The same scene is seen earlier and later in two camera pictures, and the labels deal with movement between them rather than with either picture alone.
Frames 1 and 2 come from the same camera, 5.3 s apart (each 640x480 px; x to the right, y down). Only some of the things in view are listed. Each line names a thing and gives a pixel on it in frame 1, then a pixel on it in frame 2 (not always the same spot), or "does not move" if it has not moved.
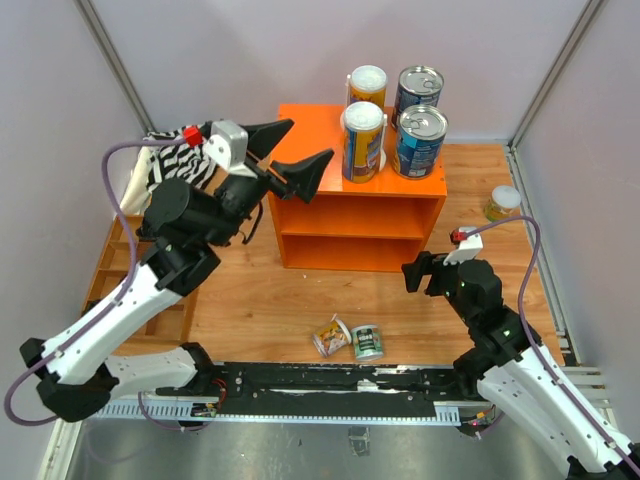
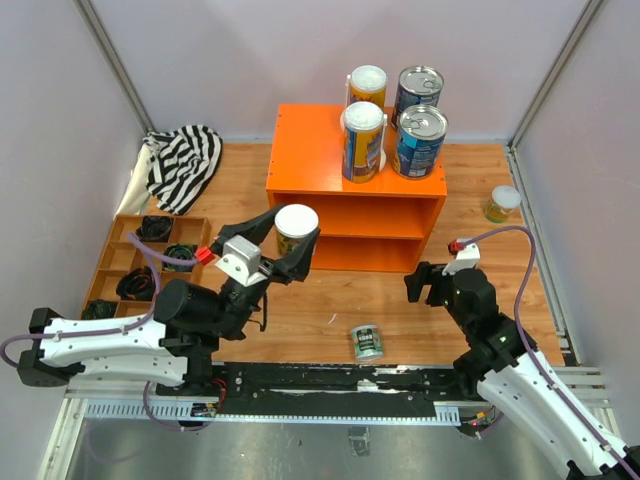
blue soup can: (420, 141) does not move
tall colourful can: (362, 137) does not move
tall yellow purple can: (368, 84) does not move
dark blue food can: (417, 85) does not move
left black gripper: (303, 176) -> (297, 265)
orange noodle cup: (334, 336) -> (293, 224)
